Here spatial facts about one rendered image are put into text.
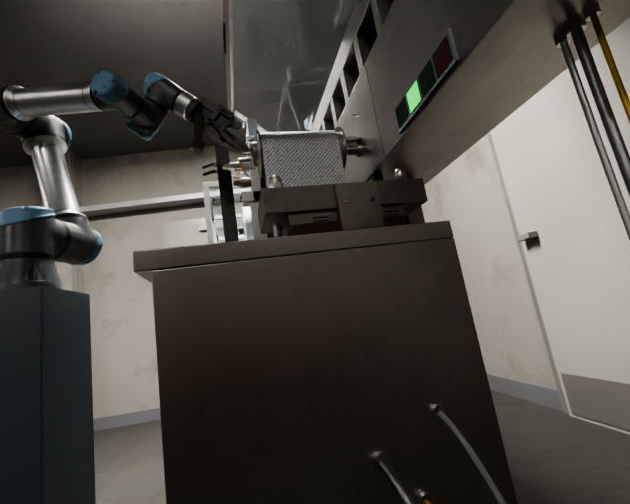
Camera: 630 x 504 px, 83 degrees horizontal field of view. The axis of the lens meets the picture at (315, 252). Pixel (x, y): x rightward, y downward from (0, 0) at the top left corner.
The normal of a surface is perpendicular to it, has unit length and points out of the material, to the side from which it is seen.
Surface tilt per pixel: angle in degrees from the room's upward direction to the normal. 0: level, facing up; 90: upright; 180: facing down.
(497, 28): 180
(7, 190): 90
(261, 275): 90
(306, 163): 90
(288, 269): 90
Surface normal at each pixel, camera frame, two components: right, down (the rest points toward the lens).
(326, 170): 0.20, -0.23
